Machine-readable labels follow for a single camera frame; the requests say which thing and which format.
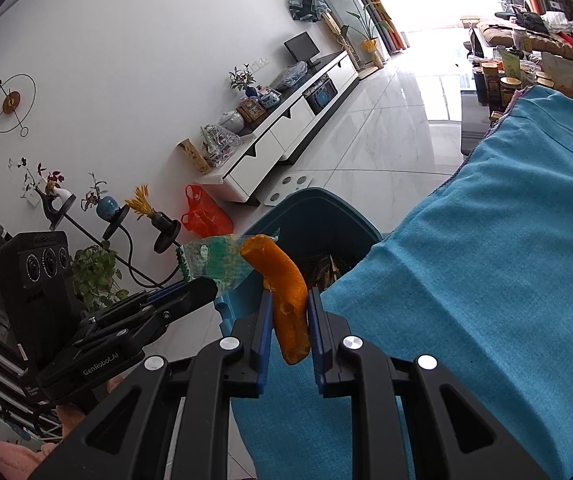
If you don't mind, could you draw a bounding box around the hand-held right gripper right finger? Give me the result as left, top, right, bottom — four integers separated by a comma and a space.
308, 287, 552, 480

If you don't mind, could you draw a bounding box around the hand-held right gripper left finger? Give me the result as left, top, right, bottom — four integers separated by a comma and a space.
29, 287, 273, 480

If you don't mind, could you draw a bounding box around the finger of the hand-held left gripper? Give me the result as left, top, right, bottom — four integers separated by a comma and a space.
84, 282, 190, 330
86, 277, 218, 348

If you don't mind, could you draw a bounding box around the green snack wrapper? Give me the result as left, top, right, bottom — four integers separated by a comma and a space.
175, 232, 280, 293

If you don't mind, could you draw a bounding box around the orange peel piece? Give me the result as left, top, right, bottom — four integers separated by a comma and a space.
240, 234, 311, 366

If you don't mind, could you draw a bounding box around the blue trash bin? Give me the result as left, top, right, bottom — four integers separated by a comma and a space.
214, 187, 383, 341

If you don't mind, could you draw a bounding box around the person's left forearm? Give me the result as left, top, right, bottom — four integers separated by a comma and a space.
0, 430, 54, 480

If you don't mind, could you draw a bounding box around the person's left hand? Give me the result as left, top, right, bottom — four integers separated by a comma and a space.
56, 377, 127, 441

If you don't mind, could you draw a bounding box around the green leafy potted plant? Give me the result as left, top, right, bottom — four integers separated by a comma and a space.
71, 245, 130, 313

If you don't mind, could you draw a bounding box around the black vase with yellow wheat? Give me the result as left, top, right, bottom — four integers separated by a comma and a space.
125, 185, 182, 253

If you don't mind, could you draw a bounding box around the black metal plant stand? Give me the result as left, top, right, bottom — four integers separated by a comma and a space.
41, 195, 182, 286

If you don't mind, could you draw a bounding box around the orange plastic bag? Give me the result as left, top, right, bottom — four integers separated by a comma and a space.
181, 184, 233, 238

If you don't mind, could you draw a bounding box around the blue vase with twigs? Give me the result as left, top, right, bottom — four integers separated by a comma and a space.
81, 172, 120, 221

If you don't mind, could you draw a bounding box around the white vase with red plant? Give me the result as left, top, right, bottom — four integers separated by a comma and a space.
9, 157, 74, 221

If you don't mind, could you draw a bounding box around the beige patterned box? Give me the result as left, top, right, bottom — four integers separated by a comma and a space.
176, 139, 213, 176

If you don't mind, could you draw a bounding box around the white floor scale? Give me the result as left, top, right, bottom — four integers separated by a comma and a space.
262, 172, 312, 207

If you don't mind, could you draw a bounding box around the clear plastic wrapped gift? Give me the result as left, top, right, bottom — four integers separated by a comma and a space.
200, 124, 241, 168

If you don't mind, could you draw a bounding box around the blue floral tablecloth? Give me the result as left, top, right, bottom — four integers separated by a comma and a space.
231, 85, 573, 480

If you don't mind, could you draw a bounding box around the white black tv cabinet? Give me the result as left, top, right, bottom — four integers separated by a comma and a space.
196, 50, 360, 206

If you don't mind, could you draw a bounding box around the blue white porcelain jar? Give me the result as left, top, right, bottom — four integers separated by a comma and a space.
256, 85, 282, 109

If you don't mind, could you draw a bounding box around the small plant in blue vase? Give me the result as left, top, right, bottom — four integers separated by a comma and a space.
230, 64, 258, 98

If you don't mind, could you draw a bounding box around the plastic wrapped dish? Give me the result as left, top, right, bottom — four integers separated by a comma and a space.
269, 61, 308, 92

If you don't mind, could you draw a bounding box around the black monitor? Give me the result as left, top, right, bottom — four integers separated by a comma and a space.
284, 31, 321, 68

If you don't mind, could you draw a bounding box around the leafy plant in yellow vase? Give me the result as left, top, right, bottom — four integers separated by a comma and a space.
331, 0, 392, 68

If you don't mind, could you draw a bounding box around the cluttered coffee table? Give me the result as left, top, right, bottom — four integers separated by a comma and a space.
459, 25, 573, 156

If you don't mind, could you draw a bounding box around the cloth covered standing fan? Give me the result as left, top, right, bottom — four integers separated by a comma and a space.
289, 0, 362, 76

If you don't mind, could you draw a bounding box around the beige snack bag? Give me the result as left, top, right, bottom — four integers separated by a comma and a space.
541, 52, 573, 98

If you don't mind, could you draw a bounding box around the black bag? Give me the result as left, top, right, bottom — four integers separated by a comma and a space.
514, 10, 547, 36

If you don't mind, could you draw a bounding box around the black office chair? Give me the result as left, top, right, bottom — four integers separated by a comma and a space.
497, 0, 530, 18

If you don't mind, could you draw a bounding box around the wooden picture frame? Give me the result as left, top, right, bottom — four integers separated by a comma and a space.
238, 97, 268, 123

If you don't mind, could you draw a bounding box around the round wall clock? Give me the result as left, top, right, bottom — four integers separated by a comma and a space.
0, 74, 36, 137

